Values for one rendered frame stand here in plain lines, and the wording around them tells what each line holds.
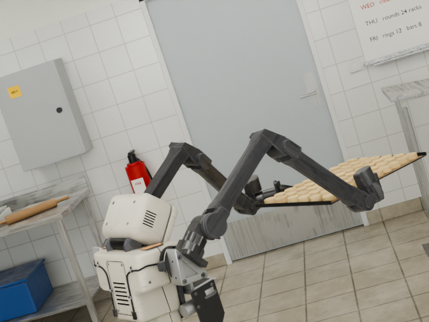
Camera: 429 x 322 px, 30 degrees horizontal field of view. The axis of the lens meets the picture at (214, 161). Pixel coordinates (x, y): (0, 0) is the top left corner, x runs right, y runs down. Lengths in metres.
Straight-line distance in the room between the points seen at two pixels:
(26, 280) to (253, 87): 2.10
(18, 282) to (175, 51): 1.97
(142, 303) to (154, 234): 0.21
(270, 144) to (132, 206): 0.49
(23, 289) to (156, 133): 1.45
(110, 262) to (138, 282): 0.15
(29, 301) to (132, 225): 3.38
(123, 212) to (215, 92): 3.38
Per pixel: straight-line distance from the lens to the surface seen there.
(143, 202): 2.48
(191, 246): 2.40
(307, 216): 5.99
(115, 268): 2.55
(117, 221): 2.55
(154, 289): 2.47
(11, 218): 5.65
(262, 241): 6.05
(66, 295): 5.95
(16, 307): 5.85
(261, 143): 2.59
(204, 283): 2.59
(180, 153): 2.94
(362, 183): 2.84
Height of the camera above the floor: 1.75
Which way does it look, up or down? 9 degrees down
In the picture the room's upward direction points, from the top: 18 degrees counter-clockwise
